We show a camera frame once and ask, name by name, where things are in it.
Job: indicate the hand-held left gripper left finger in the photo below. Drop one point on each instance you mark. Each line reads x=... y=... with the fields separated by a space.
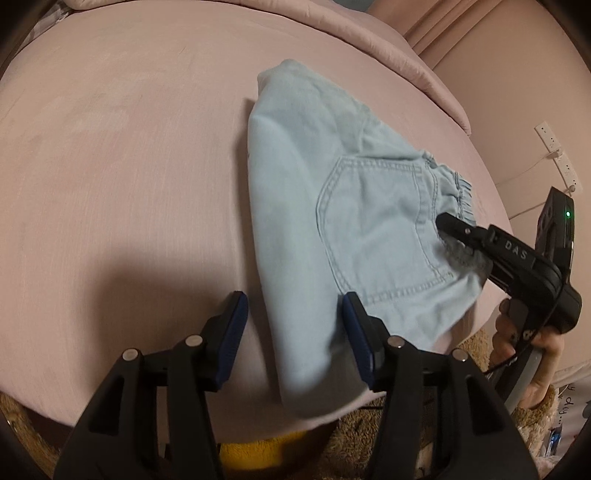
x=231 y=344

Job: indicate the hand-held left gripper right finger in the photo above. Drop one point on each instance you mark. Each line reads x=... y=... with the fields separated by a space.
x=358 y=344

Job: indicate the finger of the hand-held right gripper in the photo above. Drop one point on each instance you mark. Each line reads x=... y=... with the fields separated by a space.
x=457 y=226

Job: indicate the light blue denim pants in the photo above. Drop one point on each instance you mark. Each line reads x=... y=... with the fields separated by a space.
x=295 y=207

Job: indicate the person's right hand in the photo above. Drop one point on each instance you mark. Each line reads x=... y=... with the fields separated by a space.
x=549 y=360

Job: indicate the brown fuzzy rug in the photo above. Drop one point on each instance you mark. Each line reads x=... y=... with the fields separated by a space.
x=355 y=443

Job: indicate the yellow plush cloth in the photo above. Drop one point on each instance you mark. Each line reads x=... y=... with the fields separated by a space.
x=258 y=454

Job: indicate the white power strip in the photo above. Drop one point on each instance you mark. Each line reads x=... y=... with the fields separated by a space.
x=561 y=159

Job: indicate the white printed cloth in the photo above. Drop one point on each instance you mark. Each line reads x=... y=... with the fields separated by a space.
x=572 y=415

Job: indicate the pink bed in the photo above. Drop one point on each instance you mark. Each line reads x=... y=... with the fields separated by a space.
x=138 y=161

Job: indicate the pink duvet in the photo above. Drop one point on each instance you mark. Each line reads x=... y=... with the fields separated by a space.
x=369 y=37

